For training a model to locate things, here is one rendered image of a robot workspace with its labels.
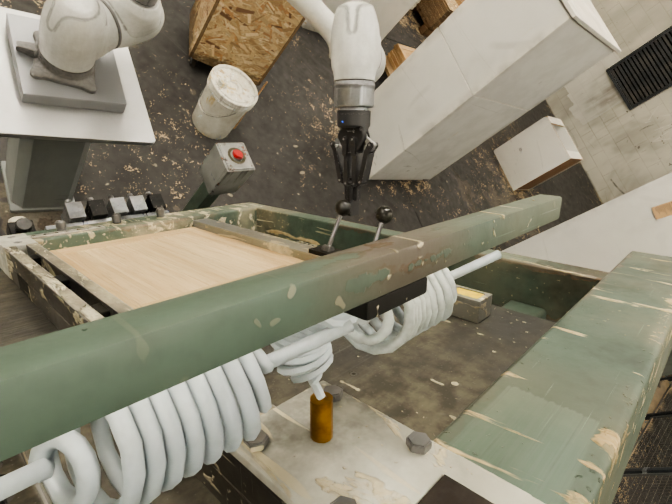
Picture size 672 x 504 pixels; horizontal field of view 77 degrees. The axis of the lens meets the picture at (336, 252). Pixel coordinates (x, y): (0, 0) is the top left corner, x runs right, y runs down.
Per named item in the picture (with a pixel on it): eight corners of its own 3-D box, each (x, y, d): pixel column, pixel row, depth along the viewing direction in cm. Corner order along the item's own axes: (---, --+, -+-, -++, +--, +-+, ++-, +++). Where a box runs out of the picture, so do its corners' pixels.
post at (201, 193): (161, 251, 219) (220, 174, 167) (165, 261, 218) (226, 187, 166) (150, 253, 215) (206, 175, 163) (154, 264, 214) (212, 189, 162)
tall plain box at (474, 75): (403, 131, 420) (579, -18, 298) (427, 184, 407) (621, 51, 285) (337, 122, 359) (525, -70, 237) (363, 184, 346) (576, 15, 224)
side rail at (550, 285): (270, 235, 157) (269, 205, 154) (614, 327, 84) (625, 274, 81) (256, 237, 153) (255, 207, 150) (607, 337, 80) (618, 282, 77)
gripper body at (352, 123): (379, 109, 95) (378, 152, 97) (350, 110, 100) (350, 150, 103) (357, 108, 89) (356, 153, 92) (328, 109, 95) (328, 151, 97)
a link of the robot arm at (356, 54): (376, 78, 87) (382, 85, 100) (379, -7, 83) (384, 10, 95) (325, 79, 89) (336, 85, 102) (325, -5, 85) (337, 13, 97)
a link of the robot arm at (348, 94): (352, 85, 99) (352, 111, 101) (325, 81, 93) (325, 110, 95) (383, 82, 93) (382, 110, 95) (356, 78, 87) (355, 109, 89)
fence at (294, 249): (208, 230, 138) (207, 217, 137) (490, 315, 75) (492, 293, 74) (193, 232, 135) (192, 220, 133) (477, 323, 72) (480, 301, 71)
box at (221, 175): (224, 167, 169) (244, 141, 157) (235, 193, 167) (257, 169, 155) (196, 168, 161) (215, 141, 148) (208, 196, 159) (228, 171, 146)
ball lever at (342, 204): (325, 255, 100) (344, 202, 101) (337, 258, 97) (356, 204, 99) (315, 250, 97) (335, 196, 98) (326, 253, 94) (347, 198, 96)
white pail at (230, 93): (227, 107, 289) (259, 57, 256) (240, 145, 282) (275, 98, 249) (182, 101, 267) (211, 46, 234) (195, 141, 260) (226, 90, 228)
